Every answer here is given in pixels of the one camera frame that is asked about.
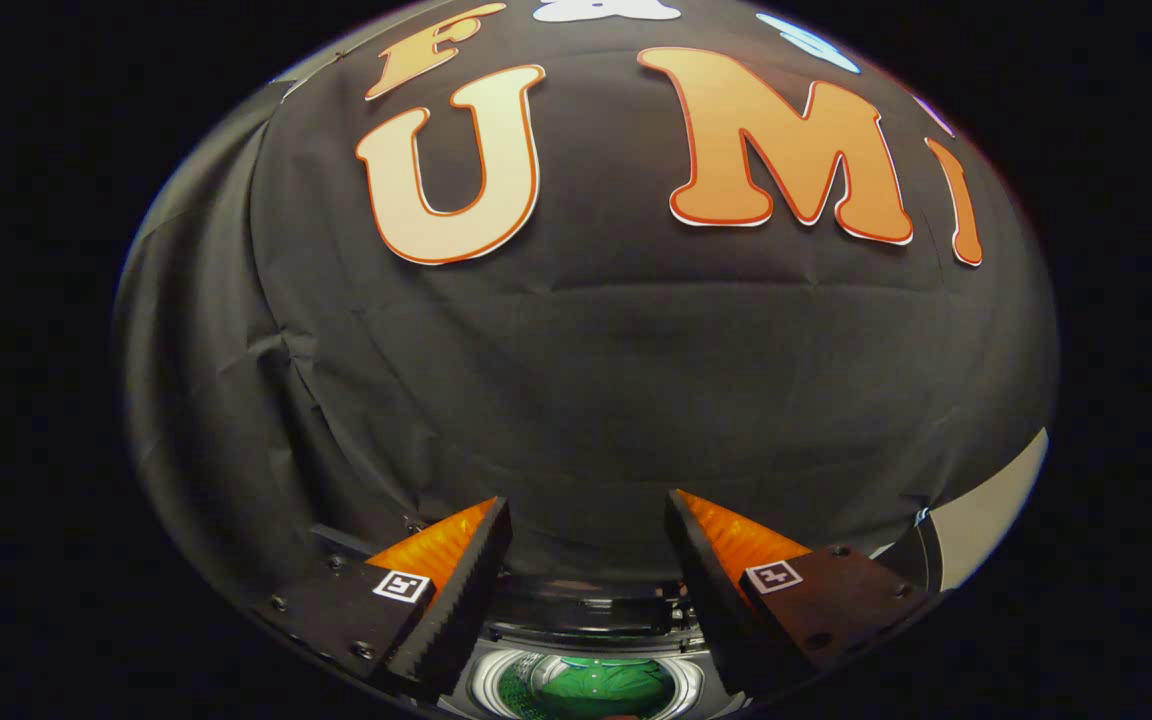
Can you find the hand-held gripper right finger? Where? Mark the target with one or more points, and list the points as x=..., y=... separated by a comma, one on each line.
x=716, y=610

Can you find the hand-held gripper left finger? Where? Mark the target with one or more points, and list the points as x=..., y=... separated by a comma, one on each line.
x=456, y=610

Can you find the green polo shirt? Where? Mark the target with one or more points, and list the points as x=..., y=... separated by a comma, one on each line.
x=596, y=685

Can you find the black backdrop cloth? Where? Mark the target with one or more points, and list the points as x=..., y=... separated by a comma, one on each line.
x=576, y=380

